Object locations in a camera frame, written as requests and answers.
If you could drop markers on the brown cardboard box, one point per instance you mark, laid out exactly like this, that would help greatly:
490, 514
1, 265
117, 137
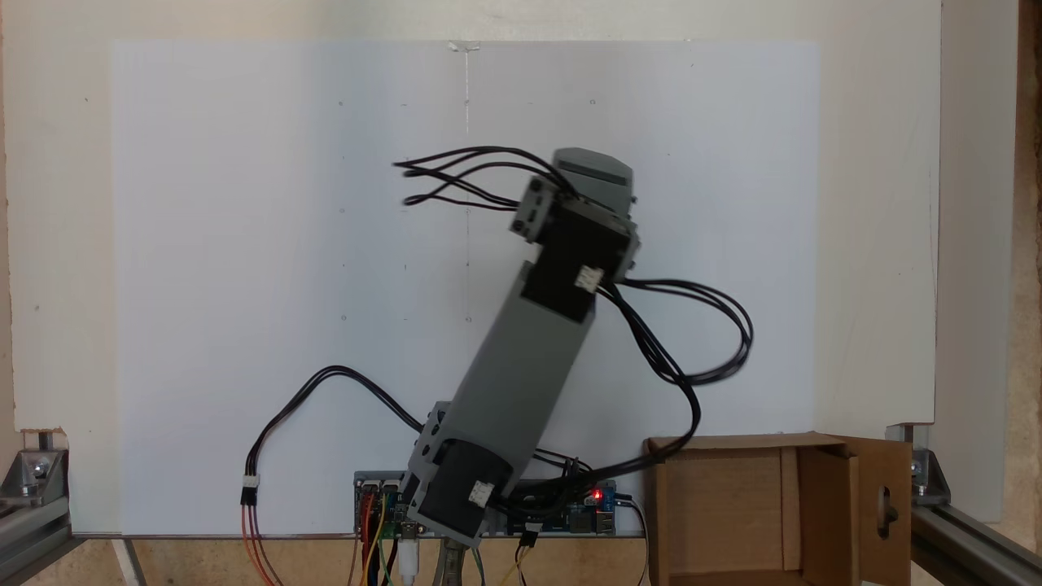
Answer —
724, 513

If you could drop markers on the aluminium frame profile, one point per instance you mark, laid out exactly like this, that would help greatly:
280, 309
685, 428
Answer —
969, 545
28, 533

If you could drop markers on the clear tape piece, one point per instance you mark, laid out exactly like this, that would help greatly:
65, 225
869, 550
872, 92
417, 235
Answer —
464, 46

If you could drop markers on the metal corner bracket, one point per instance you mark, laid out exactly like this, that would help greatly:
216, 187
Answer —
32, 472
924, 472

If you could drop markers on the white paper sheet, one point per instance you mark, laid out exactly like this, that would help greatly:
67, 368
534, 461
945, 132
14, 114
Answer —
203, 244
773, 163

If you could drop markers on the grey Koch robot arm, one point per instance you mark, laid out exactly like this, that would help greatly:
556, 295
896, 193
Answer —
521, 366

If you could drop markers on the blue circuit board red LED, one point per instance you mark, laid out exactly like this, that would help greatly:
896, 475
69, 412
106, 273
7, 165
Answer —
586, 513

